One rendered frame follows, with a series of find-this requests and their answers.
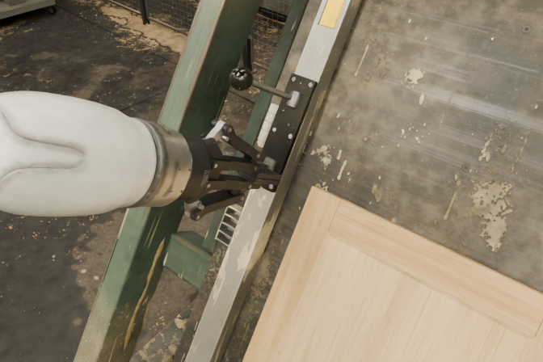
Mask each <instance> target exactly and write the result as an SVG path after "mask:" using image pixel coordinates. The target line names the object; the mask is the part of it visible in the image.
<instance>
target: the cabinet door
mask: <svg viewBox="0 0 543 362"><path fill-rule="evenodd" d="M242 362H543V293H542V292H539V291H537V290H536V289H534V288H531V287H529V286H527V285H526V284H522V283H520V282H519V281H517V280H514V279H512V278H510V277H508V276H505V275H504V274H502V273H500V272H498V271H495V270H493V269H491V268H489V267H487V266H485V265H483V264H481V263H478V262H476V261H474V260H472V259H470V258H468V257H466V256H464V255H461V254H459V253H457V252H456V251H454V250H451V249H448V248H447V247H445V246H442V245H440V244H439V243H437V242H433V241H432V240H430V239H428V238H425V237H424V236H422V235H419V234H417V233H415V232H413V231H411V230H409V229H407V228H404V227H402V226H400V225H398V224H396V223H394V222H392V221H389V220H387V219H385V218H384V217H381V216H379V215H377V214H375V213H372V212H370V211H368V210H367V209H365V208H362V207H360V206H358V205H356V204H353V203H352V202H350V201H348V200H345V199H343V198H341V197H339V196H337V195H335V194H333V193H331V192H328V191H326V190H324V189H322V188H320V187H318V186H312V187H311V189H310V192H309V195H308V197H307V200H306V202H305V205H304V208H303V210H302V212H301V215H300V218H299V220H298V222H297V226H296V228H295V230H294V232H293V235H292V238H291V240H290V243H289V244H288V248H287V250H286V252H285V255H284V258H283V261H282V263H281V265H280V269H279V271H278V273H277V275H276V278H275V281H274V283H273V285H272V287H271V291H270V293H269V295H268V298H267V301H266V303H265V306H264V307H263V311H262V313H261V316H260V318H259V321H258V324H257V326H256V328H255V332H254V334H253V336H252V338H251V341H250V344H249V346H248V348H247V350H246V354H245V356H244V358H243V361H242Z"/></svg>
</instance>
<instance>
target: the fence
mask: <svg viewBox="0 0 543 362"><path fill-rule="evenodd" d="M361 1H362V0H345V1H344V4H343V7H342V10H341V11H340V14H339V17H338V20H337V22H336V24H335V28H334V29H332V28H328V27H323V26H321V25H319V23H320V20H321V17H322V14H323V12H324V10H325V7H326V4H327V2H328V0H322V3H321V6H320V7H319V10H318V13H317V16H316V18H315V20H314V24H313V26H312V29H311V31H310V34H309V37H308V40H307V41H306V44H305V47H304V50H303V52H302V54H301V58H300V60H299V63H298V65H297V68H296V71H295V74H297V75H300V76H302V77H305V78H308V79H311V80H314V81H315V82H317V83H318V84H317V86H316V89H315V92H314V95H313V97H312V99H311V101H310V104H309V107H308V110H307V112H306V114H305V118H304V120H303V122H302V125H301V128H300V131H299V133H298V135H297V139H296V140H295V143H294V146H293V149H292V151H291V154H290V155H289V158H288V161H287V164H286V166H285V168H284V172H283V174H282V178H281V180H280V184H279V185H278V187H277V189H276V192H269V191H268V190H266V189H264V188H262V187H260V189H250V192H249V194H248V197H247V199H246V203H245V204H244V207H243V210H242V213H241V216H240V217H239V220H238V223H237V226H236V228H235V231H234V234H233V237H232V238H231V241H230V244H229V247H228V249H227V251H226V254H225V257H224V260H223V262H222V265H221V268H220V271H219V272H218V275H217V278H216V281H215V283H214V285H213V289H212V291H211V294H210V296H209V299H208V302H207V305H206V306H205V309H204V312H203V315H202V317H201V319H200V323H199V325H198V328H197V330H196V333H195V336H194V339H193V340H192V345H191V346H190V349H189V351H188V354H187V357H186V360H185V362H221V359H222V356H223V355H224V352H225V349H226V346H227V344H228V342H229V338H230V336H231V334H232V332H233V329H234V326H235V323H236V321H237V319H238V315H239V314H240V311H241V308H242V305H243V303H244V301H245V299H246V295H247V293H248V290H249V288H250V285H251V282H252V280H253V278H254V276H255V272H256V270H257V267H258V265H259V262H260V259H261V258H262V255H263V252H264V249H265V247H266V245H267V241H268V239H269V237H270V234H271V232H272V229H273V226H274V224H275V222H276V218H277V216H278V214H279V211H280V208H281V206H282V204H283V201H284V198H285V196H286V193H287V191H288V188H289V185H290V183H291V181H292V178H293V175H294V173H295V170H296V168H297V164H298V163H299V160H300V158H301V155H302V152H303V149H304V148H305V144H306V142H307V140H308V137H309V134H310V131H311V129H312V127H313V125H314V121H315V119H316V117H317V114H318V111H319V108H320V107H321V104H322V101H323V99H324V96H325V93H326V90H327V88H328V86H329V84H330V80H331V78H332V75H333V73H334V71H335V67H336V66H337V63H338V61H339V57H340V55H341V52H342V51H343V47H344V45H345V42H346V40H347V37H348V34H349V32H350V30H351V26H352V24H353V22H354V19H355V17H356V14H357V11H358V10H359V7H360V4H361Z"/></svg>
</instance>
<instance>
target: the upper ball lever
mask: <svg viewBox="0 0 543 362"><path fill-rule="evenodd" d="M229 82H230V84H231V86H232V87H233V88H234V89H235V90H237V91H245V90H247V89H249V88H250V87H251V86H253V87H256V88H258V89H260V90H262V91H266V92H268V93H271V94H274V95H277V96H279V97H281V98H284V99H287V105H289V106H291V107H294V108H297V107H298V105H299V103H300V101H301V97H302V94H301V93H299V92H297V91H294V90H293V91H291V92H290V94H288V93H285V92H283V91H281V90H277V89H276V88H273V87H271V86H267V85H265V84H262V83H261V82H257V81H255V80H254V77H253V74H252V73H251V71H250V70H249V69H247V68H246V67H244V66H239V67H237V68H235V69H233V70H232V71H231V73H230V75H229Z"/></svg>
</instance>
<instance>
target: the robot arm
mask: <svg viewBox="0 0 543 362"><path fill-rule="evenodd" d="M212 127H213V129H212V131H211V132H210V133H209V134H208V135H206V134H202V135H199V136H198V137H192V136H188V135H183V134H181V133H178V132H176V131H175V130H173V129H171V128H168V127H167V126H165V125H164V124H156V123H154V122H150V121H146V120H143V119H138V118H134V117H128V116H126V115H125V114H124V113H122V112H120V111H118V110H116V109H115V108H113V107H108V106H105V105H102V104H100V103H96V102H92V101H89V100H85V99H79V98H74V97H70V96H65V95H56V94H52V93H46V92H38V91H12V92H5V93H0V211H3V212H6V213H12V214H17V215H24V216H38V217H76V216H88V215H95V214H101V213H107V212H110V211H112V210H114V209H116V208H136V207H162V206H165V205H168V204H170V203H172V202H173V201H174V200H183V201H184V205H183V206H182V207H181V209H180V212H181V213H182V214H183V215H185V216H186V217H189V218H190V219H192V220H193V221H198V220H199V219H200V218H201V217H203V216H204V215H206V214H207V213H211V212H214V211H217V210H219V209H221V208H225V207H228V206H230V205H233V204H237V203H240V202H243V200H244V199H245V195H244V192H245V191H246V190H249V189H260V187H261V185H262V184H274V185H279V184H280V180H281V178H282V175H280V174H278V173H276V172H274V171H272V170H269V169H268V165H267V164H265V163H263V162H261V161H257V159H259V158H260V155H261V153H260V151H258V150H257V149H256V148H255V147H253V146H252V145H250V144H249V143H247V142H246V141H244V140H243V139H242V138H241V137H239V136H238V135H236V133H235V131H234V128H233V126H232V125H231V124H227V123H226V122H224V121H222V120H219V119H217V118H216V119H214V120H213V121H212ZM217 141H221V142H223V141H225V142H226V143H228V144H229V145H231V146H233V147H234V148H235V149H237V150H239V151H240V152H242V153H243V154H244V158H240V157H234V156H228V155H222V152H221V150H220V148H219V145H218V144H217ZM222 170H226V171H229V170H239V172H238V175H239V176H238V175H236V174H234V175H225V174H220V172H221V171H222ZM240 176H241V177H240ZM211 190H220V191H216V192H211V193H209V194H206V193H208V192H209V191H211ZM205 194H206V195H205Z"/></svg>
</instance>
